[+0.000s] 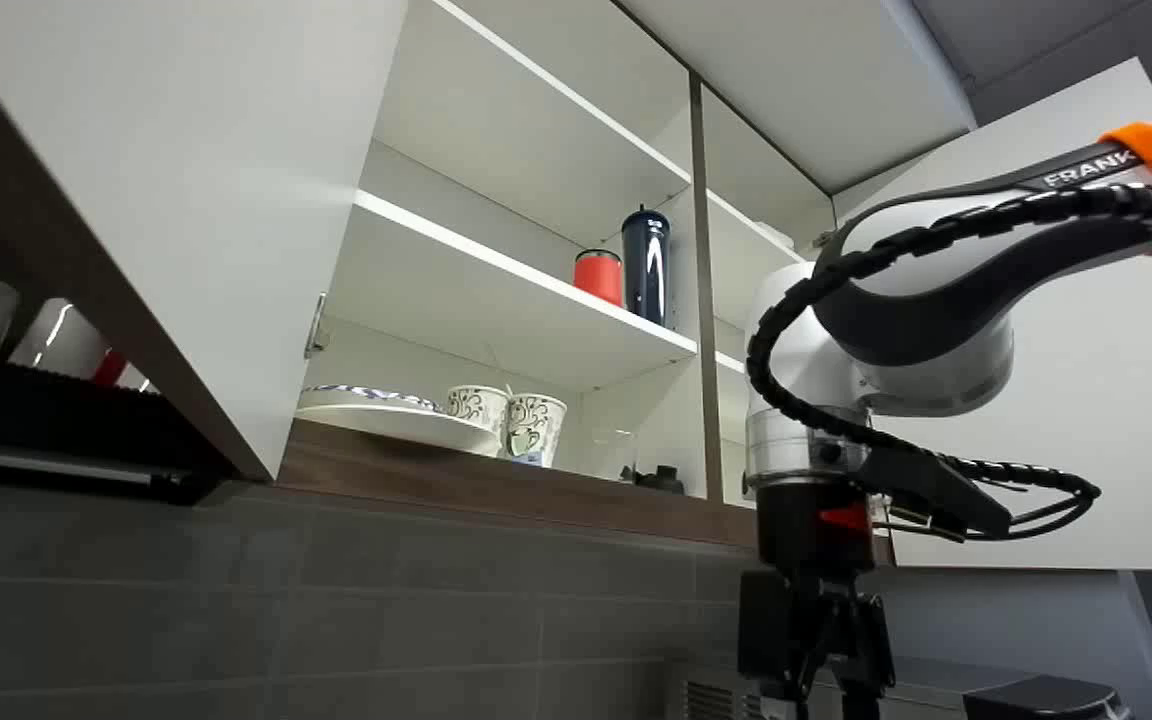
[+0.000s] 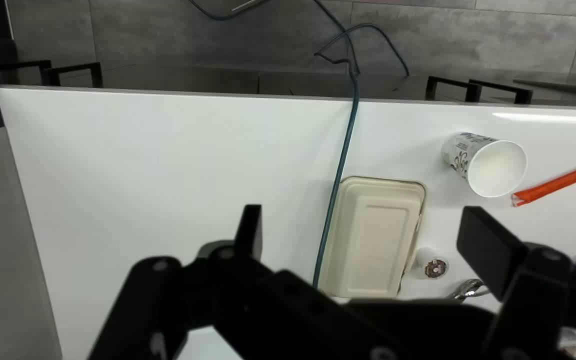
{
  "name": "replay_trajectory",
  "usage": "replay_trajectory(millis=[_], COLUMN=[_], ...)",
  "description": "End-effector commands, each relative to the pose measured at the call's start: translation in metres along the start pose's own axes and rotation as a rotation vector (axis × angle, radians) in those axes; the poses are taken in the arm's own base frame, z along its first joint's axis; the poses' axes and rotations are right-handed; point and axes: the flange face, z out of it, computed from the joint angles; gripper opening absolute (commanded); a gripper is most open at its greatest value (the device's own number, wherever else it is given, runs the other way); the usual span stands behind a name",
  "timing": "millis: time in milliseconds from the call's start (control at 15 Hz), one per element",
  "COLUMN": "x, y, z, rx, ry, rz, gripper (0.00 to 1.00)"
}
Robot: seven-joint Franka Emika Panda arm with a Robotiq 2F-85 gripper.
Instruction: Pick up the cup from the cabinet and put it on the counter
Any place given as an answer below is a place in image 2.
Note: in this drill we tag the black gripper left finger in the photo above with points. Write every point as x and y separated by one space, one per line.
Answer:
168 300

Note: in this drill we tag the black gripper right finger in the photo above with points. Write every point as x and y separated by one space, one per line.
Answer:
528 292

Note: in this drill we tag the paper cup with grey pattern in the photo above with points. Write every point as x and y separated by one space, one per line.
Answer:
494 167

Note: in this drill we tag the small round metal disc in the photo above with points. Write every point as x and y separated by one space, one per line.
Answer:
434 269

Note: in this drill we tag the orange pen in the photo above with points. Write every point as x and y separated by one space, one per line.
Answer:
561 179

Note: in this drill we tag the beige takeout container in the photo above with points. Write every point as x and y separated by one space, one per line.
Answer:
374 233

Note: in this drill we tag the black metal frame foot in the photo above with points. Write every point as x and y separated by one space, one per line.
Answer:
501 87
75 69
15 64
451 81

